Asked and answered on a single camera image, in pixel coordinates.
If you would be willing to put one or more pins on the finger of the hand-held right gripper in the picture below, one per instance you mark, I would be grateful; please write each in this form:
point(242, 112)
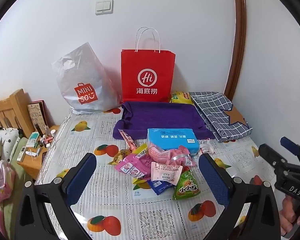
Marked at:
point(267, 152)
point(288, 143)

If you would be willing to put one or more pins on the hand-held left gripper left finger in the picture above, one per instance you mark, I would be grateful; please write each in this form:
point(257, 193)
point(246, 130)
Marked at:
point(81, 177)

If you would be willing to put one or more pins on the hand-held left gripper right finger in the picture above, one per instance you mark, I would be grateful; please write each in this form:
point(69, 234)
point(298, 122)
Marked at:
point(212, 180)

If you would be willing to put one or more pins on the green snack packet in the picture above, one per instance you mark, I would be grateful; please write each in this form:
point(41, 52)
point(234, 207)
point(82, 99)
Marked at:
point(186, 188)

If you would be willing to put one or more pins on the small white candy packet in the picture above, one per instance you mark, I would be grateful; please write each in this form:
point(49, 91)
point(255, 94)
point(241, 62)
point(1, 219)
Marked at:
point(207, 147)

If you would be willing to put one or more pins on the yellow snack packet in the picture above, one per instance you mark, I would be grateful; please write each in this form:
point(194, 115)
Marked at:
point(120, 158)

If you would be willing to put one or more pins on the white and pink snack packet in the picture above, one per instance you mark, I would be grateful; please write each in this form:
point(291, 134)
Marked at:
point(165, 173)

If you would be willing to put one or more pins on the blue snack packet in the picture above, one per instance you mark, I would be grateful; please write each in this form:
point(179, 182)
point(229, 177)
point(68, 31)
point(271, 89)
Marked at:
point(160, 187)

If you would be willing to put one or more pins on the pink cartoon snack packet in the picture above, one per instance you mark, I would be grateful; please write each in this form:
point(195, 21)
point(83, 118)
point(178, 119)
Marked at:
point(133, 168)

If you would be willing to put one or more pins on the orange stick snack packet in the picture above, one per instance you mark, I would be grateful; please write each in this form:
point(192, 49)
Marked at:
point(127, 140)

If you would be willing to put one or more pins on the pale pink snack packet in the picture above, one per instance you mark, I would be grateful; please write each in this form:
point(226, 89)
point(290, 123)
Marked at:
point(156, 152)

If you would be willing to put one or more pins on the yellow-green snack packet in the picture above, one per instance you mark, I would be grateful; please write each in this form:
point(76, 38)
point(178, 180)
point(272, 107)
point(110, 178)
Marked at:
point(140, 150)

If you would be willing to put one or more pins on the person's right hand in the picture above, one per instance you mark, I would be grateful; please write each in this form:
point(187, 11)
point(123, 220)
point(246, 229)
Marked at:
point(286, 212)

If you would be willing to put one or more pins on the wooden nightstand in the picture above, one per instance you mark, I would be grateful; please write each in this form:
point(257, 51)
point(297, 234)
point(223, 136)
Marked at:
point(32, 166)

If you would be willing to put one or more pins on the small white jar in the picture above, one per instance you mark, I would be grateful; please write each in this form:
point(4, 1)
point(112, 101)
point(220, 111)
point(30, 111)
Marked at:
point(53, 132)

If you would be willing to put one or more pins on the blue tissue pack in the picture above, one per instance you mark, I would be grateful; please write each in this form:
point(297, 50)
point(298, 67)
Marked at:
point(172, 137)

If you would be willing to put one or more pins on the teal and white box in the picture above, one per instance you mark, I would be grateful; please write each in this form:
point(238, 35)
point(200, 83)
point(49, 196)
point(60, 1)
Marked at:
point(33, 138)

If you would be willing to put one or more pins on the fruit print tablecloth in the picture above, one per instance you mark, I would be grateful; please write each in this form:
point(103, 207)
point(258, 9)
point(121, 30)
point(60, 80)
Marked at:
point(110, 122)

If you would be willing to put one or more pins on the white remote control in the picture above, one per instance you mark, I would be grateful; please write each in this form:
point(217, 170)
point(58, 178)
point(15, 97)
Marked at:
point(21, 153)

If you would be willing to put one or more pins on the grey checked cloth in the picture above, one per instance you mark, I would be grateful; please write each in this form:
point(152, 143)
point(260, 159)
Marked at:
point(212, 112)

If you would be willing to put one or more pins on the green bedding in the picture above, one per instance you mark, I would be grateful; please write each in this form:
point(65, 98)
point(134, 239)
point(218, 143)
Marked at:
point(13, 172)

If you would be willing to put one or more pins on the patterned book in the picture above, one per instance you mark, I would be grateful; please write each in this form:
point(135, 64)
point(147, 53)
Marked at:
point(36, 115)

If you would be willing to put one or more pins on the purple towel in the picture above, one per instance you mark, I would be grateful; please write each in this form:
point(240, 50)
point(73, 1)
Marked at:
point(160, 115)

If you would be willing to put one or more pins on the floral pillow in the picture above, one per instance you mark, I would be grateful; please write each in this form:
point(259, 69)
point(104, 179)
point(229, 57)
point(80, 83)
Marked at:
point(3, 142)

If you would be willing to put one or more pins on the yellow snack bag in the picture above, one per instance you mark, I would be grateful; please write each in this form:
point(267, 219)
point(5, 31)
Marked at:
point(181, 97)

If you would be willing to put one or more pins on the wooden bed headboard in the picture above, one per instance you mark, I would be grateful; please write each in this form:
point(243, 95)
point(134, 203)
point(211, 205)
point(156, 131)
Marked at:
point(15, 105)

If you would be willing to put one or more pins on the white plastic shopping bag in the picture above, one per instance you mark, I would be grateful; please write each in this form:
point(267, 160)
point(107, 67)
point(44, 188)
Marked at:
point(85, 75)

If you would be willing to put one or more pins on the red paper bag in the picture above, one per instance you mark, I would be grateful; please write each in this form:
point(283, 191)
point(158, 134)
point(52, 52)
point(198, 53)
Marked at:
point(147, 65)

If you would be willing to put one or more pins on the brown wooden door frame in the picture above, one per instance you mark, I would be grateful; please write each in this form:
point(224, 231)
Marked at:
point(237, 42)

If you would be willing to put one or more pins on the white light switch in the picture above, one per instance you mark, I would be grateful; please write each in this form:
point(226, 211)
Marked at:
point(104, 7)

